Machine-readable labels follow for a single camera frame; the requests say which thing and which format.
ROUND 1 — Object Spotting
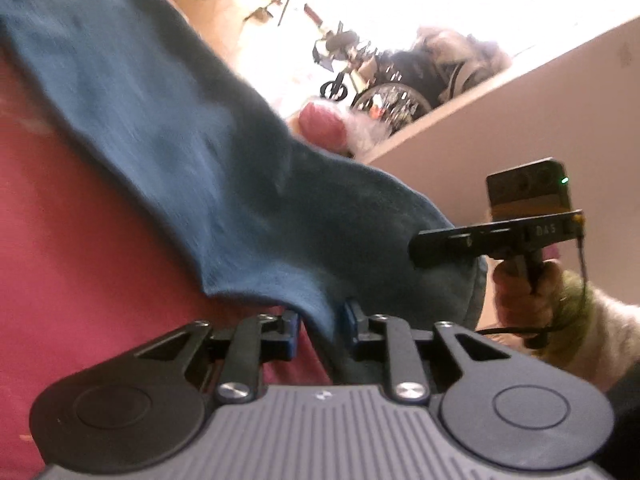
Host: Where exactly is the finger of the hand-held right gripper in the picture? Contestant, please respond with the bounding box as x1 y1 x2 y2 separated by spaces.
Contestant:
407 226 475 268

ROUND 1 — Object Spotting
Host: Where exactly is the person's right hand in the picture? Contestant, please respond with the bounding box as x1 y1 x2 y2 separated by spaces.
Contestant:
492 259 569 342

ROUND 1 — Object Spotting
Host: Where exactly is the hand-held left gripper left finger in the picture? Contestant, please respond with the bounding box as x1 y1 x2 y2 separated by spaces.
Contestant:
135 310 301 406

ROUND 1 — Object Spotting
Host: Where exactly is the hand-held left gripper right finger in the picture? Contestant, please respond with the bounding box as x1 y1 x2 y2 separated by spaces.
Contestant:
342 299 511 403

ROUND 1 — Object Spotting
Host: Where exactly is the dark teal garment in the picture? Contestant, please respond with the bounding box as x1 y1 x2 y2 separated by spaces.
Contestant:
0 0 488 386

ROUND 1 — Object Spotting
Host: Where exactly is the pile of grey clothes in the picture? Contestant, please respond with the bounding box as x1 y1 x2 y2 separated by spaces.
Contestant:
415 25 512 102

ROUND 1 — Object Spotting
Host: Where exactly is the pink round cushion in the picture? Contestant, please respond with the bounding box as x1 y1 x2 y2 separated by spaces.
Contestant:
297 100 349 150

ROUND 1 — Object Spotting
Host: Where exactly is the pink floral blanket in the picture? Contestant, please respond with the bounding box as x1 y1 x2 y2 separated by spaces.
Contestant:
0 55 341 480

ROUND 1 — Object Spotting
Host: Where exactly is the person's right forearm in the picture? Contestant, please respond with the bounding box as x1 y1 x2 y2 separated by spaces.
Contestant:
540 270 640 396

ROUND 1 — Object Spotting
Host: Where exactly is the wheelchair with spoked wheel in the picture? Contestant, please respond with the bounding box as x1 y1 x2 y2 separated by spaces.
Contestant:
350 50 451 128

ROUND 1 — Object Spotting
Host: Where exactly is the white plastic bag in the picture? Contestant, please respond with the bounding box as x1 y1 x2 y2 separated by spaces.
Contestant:
340 109 392 157

